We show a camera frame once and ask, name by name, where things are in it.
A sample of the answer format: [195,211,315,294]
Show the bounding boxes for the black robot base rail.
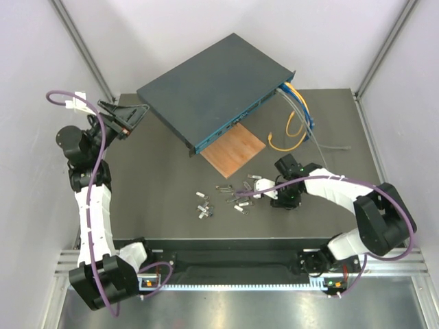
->
[102,237,378,285]

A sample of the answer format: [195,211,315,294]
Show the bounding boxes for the SFP module cluster left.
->
[197,202,214,219]

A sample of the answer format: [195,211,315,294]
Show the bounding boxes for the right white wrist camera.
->
[253,178,278,199]

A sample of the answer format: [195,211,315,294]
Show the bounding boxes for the silver SFP module left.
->
[195,191,210,200]

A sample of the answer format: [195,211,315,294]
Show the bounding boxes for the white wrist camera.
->
[253,178,278,199]
[64,91,98,117]

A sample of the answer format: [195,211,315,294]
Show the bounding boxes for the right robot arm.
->
[270,154,417,271]

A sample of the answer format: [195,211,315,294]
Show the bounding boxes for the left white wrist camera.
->
[64,91,98,117]

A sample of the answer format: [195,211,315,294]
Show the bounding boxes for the SFP module pile centre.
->
[215,184,255,215]

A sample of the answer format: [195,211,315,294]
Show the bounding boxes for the grey ethernet cable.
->
[278,93,352,165]

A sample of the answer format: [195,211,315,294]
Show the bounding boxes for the dark blue network switch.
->
[137,33,295,156]

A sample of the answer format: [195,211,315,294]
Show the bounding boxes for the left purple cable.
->
[45,90,174,317]

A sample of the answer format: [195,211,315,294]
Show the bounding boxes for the black table mat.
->
[106,89,379,239]

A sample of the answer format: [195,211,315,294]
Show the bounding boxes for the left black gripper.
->
[86,100,148,159]

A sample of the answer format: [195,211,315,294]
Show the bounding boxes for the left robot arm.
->
[56,101,156,310]

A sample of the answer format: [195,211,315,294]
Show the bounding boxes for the perforated cable duct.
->
[159,276,346,293]

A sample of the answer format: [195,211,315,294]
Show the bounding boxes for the wooden board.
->
[201,123,265,178]

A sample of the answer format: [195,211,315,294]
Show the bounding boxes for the yellow ethernet cable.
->
[267,82,311,152]

